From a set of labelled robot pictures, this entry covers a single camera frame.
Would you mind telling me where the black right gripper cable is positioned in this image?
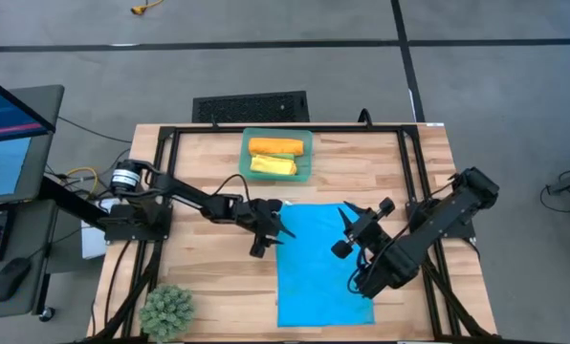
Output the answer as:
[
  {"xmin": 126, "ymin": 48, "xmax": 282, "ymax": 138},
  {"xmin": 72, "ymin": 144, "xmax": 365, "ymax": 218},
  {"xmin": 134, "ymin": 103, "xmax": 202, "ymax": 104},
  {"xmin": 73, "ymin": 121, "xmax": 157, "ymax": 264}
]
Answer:
[{"xmin": 345, "ymin": 247, "xmax": 380, "ymax": 296}]

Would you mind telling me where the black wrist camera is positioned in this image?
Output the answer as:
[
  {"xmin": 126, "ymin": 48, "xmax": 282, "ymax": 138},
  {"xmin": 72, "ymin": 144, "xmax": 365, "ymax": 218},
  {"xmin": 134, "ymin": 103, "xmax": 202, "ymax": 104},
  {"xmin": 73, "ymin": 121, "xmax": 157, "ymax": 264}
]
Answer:
[
  {"xmin": 249, "ymin": 236, "xmax": 270, "ymax": 260},
  {"xmin": 376, "ymin": 197, "xmax": 397, "ymax": 219}
]

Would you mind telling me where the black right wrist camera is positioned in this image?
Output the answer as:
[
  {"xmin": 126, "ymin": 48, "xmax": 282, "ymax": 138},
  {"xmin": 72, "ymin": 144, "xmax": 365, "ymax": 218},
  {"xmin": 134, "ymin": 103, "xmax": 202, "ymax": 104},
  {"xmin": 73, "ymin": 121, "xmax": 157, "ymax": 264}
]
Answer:
[{"xmin": 376, "ymin": 197, "xmax": 397, "ymax": 219}]

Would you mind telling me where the small artificial green plant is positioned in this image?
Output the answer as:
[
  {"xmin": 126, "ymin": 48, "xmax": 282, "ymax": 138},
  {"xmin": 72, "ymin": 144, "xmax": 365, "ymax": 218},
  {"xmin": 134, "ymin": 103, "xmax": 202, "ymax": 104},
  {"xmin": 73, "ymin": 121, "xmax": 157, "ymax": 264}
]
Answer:
[{"xmin": 139, "ymin": 284, "xmax": 196, "ymax": 344}]

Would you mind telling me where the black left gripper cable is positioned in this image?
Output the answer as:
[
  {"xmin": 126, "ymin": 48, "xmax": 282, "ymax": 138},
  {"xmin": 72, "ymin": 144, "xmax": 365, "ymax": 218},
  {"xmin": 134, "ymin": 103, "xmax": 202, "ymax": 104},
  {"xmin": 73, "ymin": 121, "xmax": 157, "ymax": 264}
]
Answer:
[{"xmin": 212, "ymin": 173, "xmax": 252, "ymax": 203}]

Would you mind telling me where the white box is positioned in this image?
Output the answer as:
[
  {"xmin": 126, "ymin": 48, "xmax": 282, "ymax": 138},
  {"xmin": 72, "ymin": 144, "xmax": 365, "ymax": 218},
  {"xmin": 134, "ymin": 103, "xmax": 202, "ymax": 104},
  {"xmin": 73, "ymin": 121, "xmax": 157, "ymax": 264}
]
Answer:
[{"xmin": 80, "ymin": 198, "xmax": 119, "ymax": 261}]

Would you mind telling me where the teal translucent plastic basket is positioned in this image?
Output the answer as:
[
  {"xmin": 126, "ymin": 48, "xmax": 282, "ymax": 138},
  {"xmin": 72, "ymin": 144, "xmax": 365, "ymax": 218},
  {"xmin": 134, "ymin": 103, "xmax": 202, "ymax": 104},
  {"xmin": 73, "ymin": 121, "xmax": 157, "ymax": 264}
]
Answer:
[{"xmin": 238, "ymin": 127, "xmax": 314, "ymax": 183}]

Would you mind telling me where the yellow microfiber towel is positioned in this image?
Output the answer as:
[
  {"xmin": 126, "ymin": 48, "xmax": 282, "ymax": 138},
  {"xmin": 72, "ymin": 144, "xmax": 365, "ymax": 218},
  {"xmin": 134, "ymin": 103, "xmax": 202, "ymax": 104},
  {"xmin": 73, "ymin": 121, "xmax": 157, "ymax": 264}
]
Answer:
[{"xmin": 250, "ymin": 154, "xmax": 298, "ymax": 177}]

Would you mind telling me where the orange microfiber towel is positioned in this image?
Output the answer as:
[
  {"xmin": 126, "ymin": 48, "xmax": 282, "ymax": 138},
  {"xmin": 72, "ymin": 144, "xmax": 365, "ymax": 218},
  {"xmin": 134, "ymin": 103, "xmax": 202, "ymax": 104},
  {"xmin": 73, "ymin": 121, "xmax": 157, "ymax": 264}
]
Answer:
[{"xmin": 248, "ymin": 137, "xmax": 305, "ymax": 158}]

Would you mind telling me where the blue microfiber towel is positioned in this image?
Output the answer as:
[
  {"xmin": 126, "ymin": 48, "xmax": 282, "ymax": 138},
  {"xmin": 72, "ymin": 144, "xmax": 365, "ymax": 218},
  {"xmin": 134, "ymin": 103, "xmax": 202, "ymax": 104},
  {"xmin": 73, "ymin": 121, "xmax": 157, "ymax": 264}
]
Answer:
[{"xmin": 274, "ymin": 203, "xmax": 376, "ymax": 329}]

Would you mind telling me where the grey desk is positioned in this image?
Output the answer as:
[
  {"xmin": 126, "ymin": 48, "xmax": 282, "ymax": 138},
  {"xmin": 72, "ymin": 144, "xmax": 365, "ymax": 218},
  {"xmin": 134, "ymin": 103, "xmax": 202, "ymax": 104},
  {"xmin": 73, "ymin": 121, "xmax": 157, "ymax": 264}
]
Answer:
[{"xmin": 0, "ymin": 84, "xmax": 66, "ymax": 321}]

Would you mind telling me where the black perforated computer case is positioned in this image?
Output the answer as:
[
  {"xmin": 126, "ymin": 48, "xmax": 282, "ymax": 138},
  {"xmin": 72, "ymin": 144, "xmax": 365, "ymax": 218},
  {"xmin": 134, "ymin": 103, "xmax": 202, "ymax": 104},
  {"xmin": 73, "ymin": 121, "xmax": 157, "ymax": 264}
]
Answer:
[{"xmin": 191, "ymin": 90, "xmax": 311, "ymax": 124}]

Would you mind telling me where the black computer mouse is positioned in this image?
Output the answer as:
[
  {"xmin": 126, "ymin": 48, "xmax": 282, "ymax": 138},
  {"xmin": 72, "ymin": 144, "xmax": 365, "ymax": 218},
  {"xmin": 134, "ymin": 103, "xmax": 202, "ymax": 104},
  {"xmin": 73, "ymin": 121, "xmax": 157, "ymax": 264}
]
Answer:
[{"xmin": 0, "ymin": 257, "xmax": 33, "ymax": 304}]

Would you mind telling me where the yellow cable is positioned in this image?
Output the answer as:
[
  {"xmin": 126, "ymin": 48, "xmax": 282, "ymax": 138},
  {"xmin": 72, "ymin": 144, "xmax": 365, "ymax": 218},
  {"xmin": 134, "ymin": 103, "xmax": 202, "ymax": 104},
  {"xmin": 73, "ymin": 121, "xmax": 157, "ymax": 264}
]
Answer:
[{"xmin": 64, "ymin": 165, "xmax": 99, "ymax": 197}]

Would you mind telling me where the black aluminium table frame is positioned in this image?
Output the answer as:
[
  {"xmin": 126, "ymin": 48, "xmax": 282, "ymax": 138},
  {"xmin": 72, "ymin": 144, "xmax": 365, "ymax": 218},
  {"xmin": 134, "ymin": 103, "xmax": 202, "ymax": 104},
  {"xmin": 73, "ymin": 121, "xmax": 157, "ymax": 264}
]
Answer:
[{"xmin": 91, "ymin": 121, "xmax": 499, "ymax": 344}]

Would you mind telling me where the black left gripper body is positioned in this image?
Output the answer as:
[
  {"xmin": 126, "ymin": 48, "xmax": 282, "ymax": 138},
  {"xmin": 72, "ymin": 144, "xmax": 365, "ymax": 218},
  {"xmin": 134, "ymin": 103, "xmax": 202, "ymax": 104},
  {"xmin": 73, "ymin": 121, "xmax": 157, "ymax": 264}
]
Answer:
[{"xmin": 239, "ymin": 198, "xmax": 284, "ymax": 239}]

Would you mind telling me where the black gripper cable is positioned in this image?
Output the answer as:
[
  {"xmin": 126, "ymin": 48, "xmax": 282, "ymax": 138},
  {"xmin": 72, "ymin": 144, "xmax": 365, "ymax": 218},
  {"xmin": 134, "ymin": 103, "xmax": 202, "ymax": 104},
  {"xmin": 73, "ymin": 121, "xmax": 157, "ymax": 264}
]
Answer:
[
  {"xmin": 212, "ymin": 173, "xmax": 252, "ymax": 203},
  {"xmin": 345, "ymin": 247, "xmax": 380, "ymax": 296}
]

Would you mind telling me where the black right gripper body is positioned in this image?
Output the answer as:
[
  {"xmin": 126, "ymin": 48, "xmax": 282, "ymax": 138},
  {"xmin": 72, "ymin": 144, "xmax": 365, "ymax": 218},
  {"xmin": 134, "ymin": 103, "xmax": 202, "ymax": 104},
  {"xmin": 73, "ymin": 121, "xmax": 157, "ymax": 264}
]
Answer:
[{"xmin": 331, "ymin": 214, "xmax": 394, "ymax": 259}]

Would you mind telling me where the computer monitor with blue screen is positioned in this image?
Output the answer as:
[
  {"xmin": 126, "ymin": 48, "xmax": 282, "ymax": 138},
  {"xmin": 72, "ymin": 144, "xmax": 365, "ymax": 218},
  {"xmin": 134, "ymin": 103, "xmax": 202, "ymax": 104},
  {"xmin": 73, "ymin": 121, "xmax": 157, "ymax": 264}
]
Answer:
[{"xmin": 0, "ymin": 70, "xmax": 57, "ymax": 207}]

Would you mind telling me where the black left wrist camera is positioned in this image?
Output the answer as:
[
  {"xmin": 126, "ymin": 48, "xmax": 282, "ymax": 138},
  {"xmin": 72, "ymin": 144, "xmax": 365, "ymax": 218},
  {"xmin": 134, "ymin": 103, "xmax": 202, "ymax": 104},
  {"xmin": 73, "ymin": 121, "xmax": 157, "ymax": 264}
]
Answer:
[{"xmin": 249, "ymin": 236, "xmax": 270, "ymax": 260}]

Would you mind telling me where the yellow extension plug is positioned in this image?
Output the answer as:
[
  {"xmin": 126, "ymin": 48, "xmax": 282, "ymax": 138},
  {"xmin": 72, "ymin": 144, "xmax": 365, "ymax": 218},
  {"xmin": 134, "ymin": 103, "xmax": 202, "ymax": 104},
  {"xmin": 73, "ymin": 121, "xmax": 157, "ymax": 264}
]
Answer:
[{"xmin": 130, "ymin": 0, "xmax": 164, "ymax": 15}]

